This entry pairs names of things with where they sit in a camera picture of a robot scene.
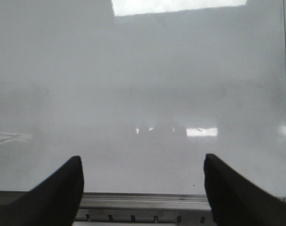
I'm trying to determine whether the white whiteboard surface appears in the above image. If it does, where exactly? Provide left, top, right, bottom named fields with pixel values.
left=0, top=0, right=286, bottom=197

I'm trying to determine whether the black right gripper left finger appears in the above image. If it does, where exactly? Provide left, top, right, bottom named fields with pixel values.
left=0, top=156, right=84, bottom=226

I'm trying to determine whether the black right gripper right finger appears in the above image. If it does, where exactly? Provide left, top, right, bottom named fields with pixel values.
left=203, top=153, right=286, bottom=226

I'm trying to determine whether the grey aluminium whiteboard frame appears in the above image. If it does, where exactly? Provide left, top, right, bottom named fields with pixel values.
left=0, top=0, right=286, bottom=226

